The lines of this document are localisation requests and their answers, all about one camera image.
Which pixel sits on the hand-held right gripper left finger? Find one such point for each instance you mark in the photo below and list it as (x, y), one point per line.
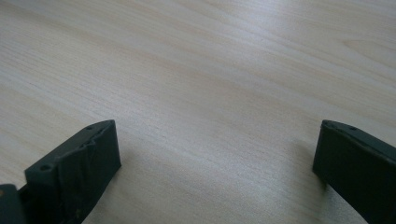
(77, 174)

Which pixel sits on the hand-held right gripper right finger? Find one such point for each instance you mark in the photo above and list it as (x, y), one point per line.
(358, 171)

